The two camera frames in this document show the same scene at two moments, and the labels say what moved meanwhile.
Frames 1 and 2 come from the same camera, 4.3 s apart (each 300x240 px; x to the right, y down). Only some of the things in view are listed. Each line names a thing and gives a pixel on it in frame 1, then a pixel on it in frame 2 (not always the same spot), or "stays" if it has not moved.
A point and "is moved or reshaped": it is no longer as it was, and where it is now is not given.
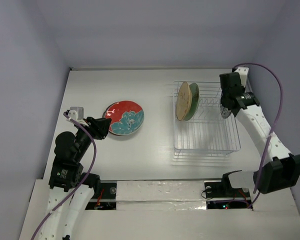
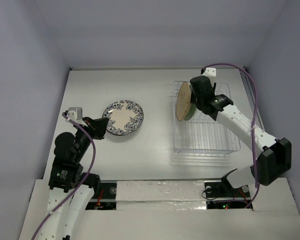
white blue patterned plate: (225, 112) is moved or reshaped
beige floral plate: (184, 101) stays
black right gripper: (228, 100) to (197, 94)
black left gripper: (100, 126) stays
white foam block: (160, 195) stays
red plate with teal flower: (126, 116) stays
